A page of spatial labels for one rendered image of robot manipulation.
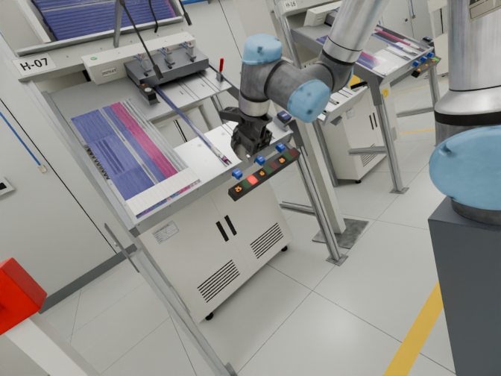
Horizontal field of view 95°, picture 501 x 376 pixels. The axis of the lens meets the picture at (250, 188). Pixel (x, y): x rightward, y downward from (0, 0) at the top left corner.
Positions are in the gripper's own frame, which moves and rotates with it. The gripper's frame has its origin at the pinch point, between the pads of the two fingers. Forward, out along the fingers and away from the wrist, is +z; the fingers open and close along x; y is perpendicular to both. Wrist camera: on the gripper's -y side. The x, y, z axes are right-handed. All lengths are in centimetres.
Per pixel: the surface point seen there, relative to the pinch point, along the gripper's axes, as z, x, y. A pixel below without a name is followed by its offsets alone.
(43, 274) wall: 180, -124, -107
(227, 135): 9.6, 8.1, -17.0
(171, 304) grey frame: 30, -41, 17
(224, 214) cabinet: 49.4, -1.3, -5.0
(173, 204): 8.9, -24.5, -2.7
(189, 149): 9.4, -7.6, -19.1
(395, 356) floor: 30, 4, 76
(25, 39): 3, -31, -104
